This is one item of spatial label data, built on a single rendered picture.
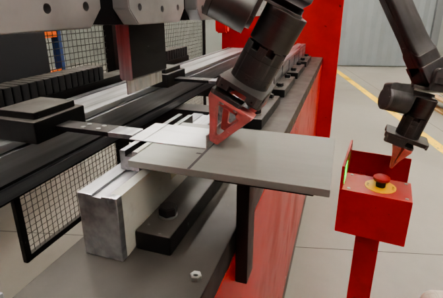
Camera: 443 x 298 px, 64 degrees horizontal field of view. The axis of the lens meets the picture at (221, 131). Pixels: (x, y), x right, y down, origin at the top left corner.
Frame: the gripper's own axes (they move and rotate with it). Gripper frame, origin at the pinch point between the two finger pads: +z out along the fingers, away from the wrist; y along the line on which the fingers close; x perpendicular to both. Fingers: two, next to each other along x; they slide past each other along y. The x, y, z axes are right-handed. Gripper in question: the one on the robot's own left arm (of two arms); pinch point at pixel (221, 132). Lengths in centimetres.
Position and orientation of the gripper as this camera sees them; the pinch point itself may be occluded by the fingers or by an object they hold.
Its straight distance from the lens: 53.6
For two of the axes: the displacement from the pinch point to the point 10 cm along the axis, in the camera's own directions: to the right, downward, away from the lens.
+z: -4.3, 7.9, 4.3
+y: -3.2, 3.2, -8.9
